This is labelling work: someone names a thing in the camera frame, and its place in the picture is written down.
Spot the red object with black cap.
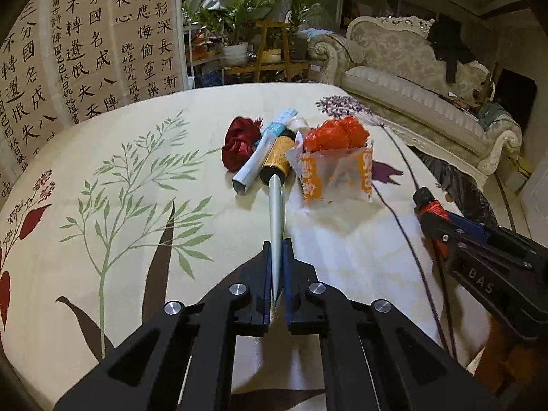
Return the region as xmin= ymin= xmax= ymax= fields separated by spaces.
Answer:
xmin=413 ymin=187 xmax=450 ymax=222

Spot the metal shelf rack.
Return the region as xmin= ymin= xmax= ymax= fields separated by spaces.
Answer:
xmin=184 ymin=21 xmax=224 ymax=91

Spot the ornate cream sofa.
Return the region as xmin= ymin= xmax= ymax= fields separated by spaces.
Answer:
xmin=308 ymin=15 xmax=524 ymax=189

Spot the tall green plant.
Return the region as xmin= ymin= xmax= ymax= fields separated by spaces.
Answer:
xmin=285 ymin=0 xmax=327 ymax=61

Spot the blue white tube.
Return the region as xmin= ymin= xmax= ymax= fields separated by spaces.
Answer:
xmin=232 ymin=109 xmax=301 ymax=196

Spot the black garment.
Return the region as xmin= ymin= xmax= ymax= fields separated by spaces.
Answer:
xmin=427 ymin=19 xmax=478 ymax=85

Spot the small white bottle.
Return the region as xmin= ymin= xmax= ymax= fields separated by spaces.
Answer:
xmin=288 ymin=115 xmax=310 ymax=138

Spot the teal cloth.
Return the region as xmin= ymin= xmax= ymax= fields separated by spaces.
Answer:
xmin=476 ymin=103 xmax=515 ymax=138

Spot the calligraphy wall hanging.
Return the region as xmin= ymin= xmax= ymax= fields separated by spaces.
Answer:
xmin=0 ymin=0 xmax=190 ymax=207

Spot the leafy green plant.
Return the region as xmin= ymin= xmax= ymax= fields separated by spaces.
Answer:
xmin=182 ymin=0 xmax=275 ymax=49

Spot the orange plastic bag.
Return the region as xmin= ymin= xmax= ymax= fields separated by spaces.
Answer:
xmin=302 ymin=115 xmax=370 ymax=155

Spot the dark red cloth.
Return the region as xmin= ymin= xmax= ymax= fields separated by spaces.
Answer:
xmin=220 ymin=115 xmax=264 ymax=172

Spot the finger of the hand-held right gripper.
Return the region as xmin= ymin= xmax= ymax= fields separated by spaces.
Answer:
xmin=419 ymin=212 xmax=468 ymax=275
xmin=445 ymin=211 xmax=497 ymax=246

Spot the floral printed tablecloth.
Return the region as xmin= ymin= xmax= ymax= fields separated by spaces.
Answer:
xmin=0 ymin=81 xmax=494 ymax=411

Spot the wooden plant stand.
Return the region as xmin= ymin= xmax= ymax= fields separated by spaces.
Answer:
xmin=223 ymin=21 xmax=314 ymax=85

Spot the white plant pot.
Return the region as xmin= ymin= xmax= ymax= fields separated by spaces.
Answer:
xmin=220 ymin=43 xmax=250 ymax=67

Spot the gold cylinder with grey cone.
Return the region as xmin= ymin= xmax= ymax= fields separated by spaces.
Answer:
xmin=259 ymin=130 xmax=297 ymax=306

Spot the black trash bag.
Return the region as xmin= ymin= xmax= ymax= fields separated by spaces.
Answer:
xmin=422 ymin=154 xmax=501 ymax=228

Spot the white orange paper wrapper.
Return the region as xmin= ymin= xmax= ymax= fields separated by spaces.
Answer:
xmin=285 ymin=130 xmax=376 ymax=207

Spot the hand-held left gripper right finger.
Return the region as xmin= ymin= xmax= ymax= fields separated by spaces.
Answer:
xmin=283 ymin=237 xmax=505 ymax=411

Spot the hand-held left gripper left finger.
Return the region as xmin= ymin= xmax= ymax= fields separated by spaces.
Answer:
xmin=53 ymin=241 xmax=275 ymax=411

